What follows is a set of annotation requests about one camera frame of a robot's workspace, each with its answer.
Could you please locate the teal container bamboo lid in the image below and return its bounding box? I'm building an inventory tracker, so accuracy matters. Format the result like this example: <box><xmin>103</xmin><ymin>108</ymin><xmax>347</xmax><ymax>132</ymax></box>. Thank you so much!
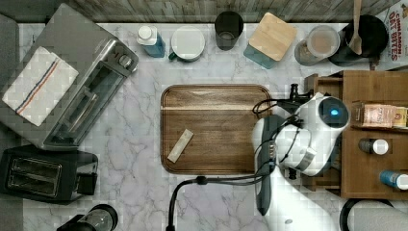
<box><xmin>243</xmin><ymin>13</ymin><xmax>297</xmax><ymax>69</ymax></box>

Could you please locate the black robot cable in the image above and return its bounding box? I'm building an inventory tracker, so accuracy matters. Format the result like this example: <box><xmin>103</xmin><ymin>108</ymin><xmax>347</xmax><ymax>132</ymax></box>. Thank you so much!
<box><xmin>165</xmin><ymin>98</ymin><xmax>306</xmax><ymax>231</ymax></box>

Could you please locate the blue spice jar white cap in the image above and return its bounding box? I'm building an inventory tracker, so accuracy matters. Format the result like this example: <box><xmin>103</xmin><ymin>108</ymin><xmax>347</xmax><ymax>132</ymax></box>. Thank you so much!
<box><xmin>379</xmin><ymin>170</ymin><xmax>408</xmax><ymax>191</ymax></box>

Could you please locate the silver toaster oven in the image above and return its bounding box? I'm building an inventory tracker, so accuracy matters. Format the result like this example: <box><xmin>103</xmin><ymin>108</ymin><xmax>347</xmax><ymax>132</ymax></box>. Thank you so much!
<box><xmin>0</xmin><ymin>4</ymin><xmax>139</xmax><ymax>151</ymax></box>

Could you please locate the dark glass tumbler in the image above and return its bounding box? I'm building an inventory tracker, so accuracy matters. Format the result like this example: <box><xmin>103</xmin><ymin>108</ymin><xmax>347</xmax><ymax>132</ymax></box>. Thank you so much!
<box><xmin>215</xmin><ymin>11</ymin><xmax>243</xmax><ymax>51</ymax></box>

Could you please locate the wooden spoon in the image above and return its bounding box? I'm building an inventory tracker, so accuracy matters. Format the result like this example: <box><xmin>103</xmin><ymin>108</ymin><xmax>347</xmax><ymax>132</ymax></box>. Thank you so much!
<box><xmin>348</xmin><ymin>0</ymin><xmax>362</xmax><ymax>55</ymax></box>

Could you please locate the dark spice jar white cap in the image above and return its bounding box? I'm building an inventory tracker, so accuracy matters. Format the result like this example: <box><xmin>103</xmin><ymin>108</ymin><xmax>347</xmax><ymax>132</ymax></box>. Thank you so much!
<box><xmin>358</xmin><ymin>139</ymin><xmax>390</xmax><ymax>155</ymax></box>

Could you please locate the small beige wrapped bar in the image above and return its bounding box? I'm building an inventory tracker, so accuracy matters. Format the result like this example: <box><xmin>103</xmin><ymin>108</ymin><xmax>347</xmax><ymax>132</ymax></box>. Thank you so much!
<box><xmin>167</xmin><ymin>129</ymin><xmax>193</xmax><ymax>163</ymax></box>

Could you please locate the black utensil crock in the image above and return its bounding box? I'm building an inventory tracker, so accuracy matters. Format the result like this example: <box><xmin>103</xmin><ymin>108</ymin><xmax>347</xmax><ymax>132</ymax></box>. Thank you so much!
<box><xmin>328</xmin><ymin>14</ymin><xmax>389</xmax><ymax>66</ymax></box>

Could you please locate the black slot toaster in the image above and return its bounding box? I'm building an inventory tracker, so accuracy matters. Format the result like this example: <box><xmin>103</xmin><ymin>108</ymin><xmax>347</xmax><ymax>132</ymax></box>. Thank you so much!
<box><xmin>1</xmin><ymin>145</ymin><xmax>98</xmax><ymax>205</ymax></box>

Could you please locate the wooden cutting board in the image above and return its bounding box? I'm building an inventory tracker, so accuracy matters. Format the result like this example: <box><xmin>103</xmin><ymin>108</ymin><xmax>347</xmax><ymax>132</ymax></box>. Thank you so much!
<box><xmin>161</xmin><ymin>84</ymin><xmax>270</xmax><ymax>175</ymax></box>

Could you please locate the green mug white lid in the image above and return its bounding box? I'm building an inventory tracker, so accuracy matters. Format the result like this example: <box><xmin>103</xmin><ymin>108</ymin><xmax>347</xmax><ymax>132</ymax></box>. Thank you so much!
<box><xmin>168</xmin><ymin>26</ymin><xmax>205</xmax><ymax>62</ymax></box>

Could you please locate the cinnamon oat bites box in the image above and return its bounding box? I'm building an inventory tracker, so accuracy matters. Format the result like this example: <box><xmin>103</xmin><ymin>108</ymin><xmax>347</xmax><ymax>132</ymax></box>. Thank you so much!
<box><xmin>370</xmin><ymin>0</ymin><xmax>408</xmax><ymax>71</ymax></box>

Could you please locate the pink snack box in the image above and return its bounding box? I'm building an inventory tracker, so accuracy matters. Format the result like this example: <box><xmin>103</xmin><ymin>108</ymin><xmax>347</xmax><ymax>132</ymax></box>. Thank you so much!
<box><xmin>350</xmin><ymin>101</ymin><xmax>407</xmax><ymax>130</ymax></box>

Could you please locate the white plate black rim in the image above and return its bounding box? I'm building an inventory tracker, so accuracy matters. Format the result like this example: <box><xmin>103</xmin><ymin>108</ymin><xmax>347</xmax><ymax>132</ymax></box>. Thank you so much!
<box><xmin>339</xmin><ymin>198</ymin><xmax>408</xmax><ymax>231</ymax></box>

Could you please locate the blue bottle white cap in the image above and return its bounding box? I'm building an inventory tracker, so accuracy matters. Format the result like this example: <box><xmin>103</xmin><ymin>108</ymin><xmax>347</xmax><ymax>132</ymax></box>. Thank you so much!
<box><xmin>137</xmin><ymin>25</ymin><xmax>166</xmax><ymax>58</ymax></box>

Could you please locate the black coffee grinder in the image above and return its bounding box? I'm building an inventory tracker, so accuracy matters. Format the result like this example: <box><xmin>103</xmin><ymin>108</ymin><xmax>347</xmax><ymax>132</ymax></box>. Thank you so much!
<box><xmin>56</xmin><ymin>204</ymin><xmax>118</xmax><ymax>231</ymax></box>

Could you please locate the clear jar plastic lid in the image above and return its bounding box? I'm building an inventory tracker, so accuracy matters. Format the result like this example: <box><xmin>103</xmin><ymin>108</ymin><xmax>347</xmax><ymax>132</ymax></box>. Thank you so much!
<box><xmin>294</xmin><ymin>25</ymin><xmax>341</xmax><ymax>66</ymax></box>

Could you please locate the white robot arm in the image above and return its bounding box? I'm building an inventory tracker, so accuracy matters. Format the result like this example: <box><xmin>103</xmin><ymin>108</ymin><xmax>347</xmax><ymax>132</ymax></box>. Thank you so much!
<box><xmin>252</xmin><ymin>93</ymin><xmax>350</xmax><ymax>231</ymax></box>

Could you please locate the white striped dish towel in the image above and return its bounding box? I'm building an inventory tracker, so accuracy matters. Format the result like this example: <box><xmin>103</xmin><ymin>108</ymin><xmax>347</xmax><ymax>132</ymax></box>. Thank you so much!
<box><xmin>2</xmin><ymin>46</ymin><xmax>79</xmax><ymax>126</ymax></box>

